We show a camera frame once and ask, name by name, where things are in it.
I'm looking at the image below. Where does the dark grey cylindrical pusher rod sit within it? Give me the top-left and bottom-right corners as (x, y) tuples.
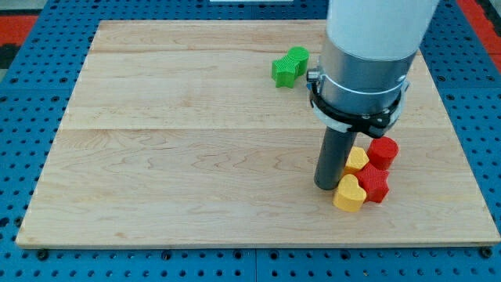
(314, 128), (357, 190)

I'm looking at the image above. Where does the black wrist mounting clamp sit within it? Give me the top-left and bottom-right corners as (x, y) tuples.
(306, 68), (409, 139)

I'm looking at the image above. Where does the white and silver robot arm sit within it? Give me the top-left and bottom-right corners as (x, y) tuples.
(306, 0), (438, 190)

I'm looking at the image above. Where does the red star block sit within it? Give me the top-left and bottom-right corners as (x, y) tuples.
(355, 163), (390, 204)

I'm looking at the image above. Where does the green star block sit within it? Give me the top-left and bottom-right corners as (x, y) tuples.
(271, 56), (299, 89)

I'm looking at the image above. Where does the yellow pentagon block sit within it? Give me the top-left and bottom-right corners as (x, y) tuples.
(344, 146), (369, 174)

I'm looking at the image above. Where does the red cylinder block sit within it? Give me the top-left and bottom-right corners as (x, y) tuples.
(367, 136), (399, 170)

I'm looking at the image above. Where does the yellow heart block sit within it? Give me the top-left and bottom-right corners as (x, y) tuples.
(333, 174), (367, 212)

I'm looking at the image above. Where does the green cylinder block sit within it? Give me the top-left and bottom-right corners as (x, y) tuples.
(287, 46), (309, 76)

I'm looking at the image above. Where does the light wooden board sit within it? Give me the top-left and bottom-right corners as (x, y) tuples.
(16, 20), (500, 249)

